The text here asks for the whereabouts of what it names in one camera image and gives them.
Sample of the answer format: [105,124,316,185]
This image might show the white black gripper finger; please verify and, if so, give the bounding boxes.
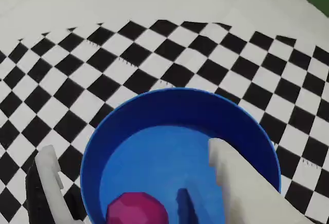
[25,144,85,224]

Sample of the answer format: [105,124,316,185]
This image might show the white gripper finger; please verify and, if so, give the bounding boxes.
[208,138,316,224]

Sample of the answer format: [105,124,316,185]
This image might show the pink faceted ball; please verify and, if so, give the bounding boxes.
[105,192,169,224]

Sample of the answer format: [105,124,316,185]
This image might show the blue round box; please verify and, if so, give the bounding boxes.
[80,87,281,224]

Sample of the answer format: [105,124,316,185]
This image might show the black white checkerboard mat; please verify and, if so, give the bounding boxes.
[0,0,329,224]

